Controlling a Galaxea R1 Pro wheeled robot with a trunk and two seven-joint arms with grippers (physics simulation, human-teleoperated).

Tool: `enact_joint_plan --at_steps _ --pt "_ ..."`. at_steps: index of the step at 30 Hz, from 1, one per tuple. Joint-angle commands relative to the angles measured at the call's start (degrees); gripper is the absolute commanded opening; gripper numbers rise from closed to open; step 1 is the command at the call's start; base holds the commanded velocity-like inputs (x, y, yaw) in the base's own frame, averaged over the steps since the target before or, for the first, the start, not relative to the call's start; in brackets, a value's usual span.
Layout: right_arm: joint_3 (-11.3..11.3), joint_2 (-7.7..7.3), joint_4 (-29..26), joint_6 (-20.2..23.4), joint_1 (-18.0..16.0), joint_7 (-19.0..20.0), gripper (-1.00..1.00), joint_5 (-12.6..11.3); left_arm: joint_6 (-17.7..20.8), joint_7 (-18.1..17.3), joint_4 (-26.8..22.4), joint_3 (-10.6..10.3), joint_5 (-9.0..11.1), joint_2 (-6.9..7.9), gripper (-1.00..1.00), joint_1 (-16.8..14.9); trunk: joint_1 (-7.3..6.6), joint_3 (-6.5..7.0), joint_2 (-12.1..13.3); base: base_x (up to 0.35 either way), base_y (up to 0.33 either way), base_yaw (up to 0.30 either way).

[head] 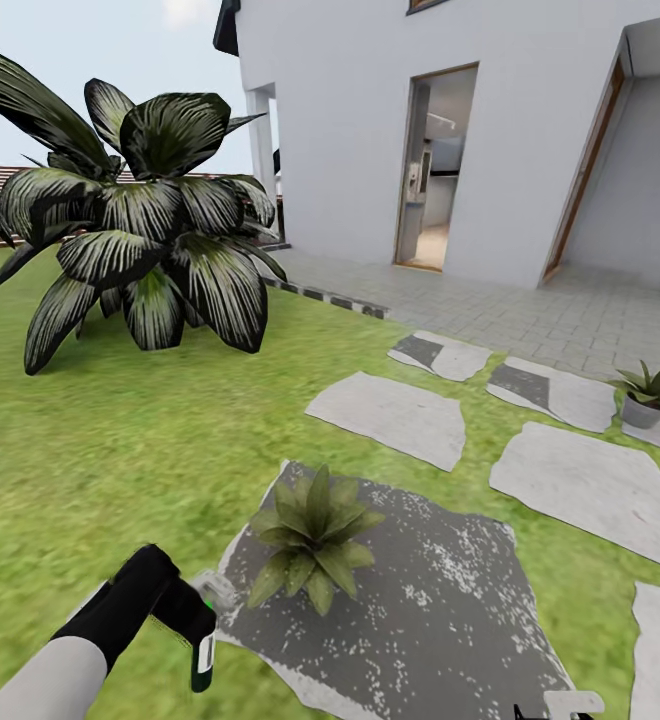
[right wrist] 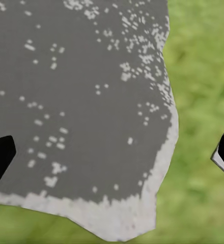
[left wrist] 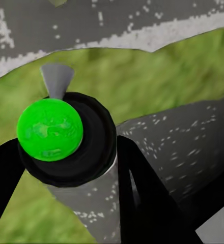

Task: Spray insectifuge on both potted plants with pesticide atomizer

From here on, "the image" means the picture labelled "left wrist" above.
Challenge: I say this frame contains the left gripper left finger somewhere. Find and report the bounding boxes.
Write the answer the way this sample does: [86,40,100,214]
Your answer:
[0,138,26,218]

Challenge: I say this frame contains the insectifuge atomizer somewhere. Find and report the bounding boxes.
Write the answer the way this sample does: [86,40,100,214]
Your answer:
[17,62,118,188]

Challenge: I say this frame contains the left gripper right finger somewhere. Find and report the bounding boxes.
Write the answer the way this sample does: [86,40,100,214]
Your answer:
[117,135,203,244]

